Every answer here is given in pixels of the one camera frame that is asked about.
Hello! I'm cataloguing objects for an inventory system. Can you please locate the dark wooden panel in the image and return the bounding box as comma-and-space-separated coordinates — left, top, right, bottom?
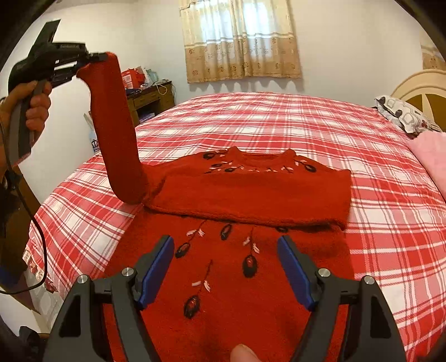
14, 163, 40, 279

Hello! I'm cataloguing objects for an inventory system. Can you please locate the patterned grey pillow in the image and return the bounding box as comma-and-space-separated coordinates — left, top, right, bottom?
374, 95, 443, 138

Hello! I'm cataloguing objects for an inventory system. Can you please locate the beige floral curtain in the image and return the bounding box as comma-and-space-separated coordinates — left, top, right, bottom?
420, 43, 446, 72
179, 0, 302, 84

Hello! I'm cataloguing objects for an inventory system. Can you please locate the wooden bedside table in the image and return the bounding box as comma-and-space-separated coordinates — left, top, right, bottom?
125, 81, 175, 124

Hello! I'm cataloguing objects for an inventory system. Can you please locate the red gift box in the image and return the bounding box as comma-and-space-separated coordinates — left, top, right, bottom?
120, 66, 147, 90

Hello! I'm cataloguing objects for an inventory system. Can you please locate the person's right hand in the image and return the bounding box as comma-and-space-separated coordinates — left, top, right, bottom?
230, 344, 258, 362

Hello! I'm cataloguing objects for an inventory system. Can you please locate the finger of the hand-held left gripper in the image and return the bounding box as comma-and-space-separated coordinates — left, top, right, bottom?
74, 52, 107, 70

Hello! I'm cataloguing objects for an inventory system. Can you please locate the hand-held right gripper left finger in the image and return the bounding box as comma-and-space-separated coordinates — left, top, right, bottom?
42, 235, 175, 362

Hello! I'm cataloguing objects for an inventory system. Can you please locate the person's left forearm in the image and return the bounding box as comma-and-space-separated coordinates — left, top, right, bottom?
0, 120, 16, 209

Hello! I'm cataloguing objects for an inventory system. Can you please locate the floral bed sheet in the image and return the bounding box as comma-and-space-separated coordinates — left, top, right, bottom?
23, 244, 70, 314

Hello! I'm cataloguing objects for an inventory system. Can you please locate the cream wooden headboard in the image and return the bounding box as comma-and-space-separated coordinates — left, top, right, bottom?
390, 69, 446, 133

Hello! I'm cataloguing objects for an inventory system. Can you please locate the red knitted sweater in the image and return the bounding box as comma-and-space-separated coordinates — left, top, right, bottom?
76, 52, 352, 362

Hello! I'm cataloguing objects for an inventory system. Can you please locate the pink pillow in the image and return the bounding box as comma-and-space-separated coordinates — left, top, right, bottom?
408, 131, 446, 202

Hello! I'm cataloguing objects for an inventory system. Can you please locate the white printed bag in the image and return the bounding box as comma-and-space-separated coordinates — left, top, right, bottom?
84, 111, 101, 154

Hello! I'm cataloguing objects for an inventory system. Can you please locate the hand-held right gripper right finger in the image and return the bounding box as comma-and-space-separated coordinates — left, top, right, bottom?
277, 235, 408, 362

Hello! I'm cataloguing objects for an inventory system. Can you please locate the red plaid blanket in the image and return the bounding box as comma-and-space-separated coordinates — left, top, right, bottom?
23, 91, 446, 362

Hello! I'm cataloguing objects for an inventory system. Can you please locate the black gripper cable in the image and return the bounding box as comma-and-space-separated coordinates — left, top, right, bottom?
0, 104, 47, 295

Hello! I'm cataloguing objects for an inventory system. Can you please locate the person's left hand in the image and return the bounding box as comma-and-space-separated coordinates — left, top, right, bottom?
0, 81, 53, 140

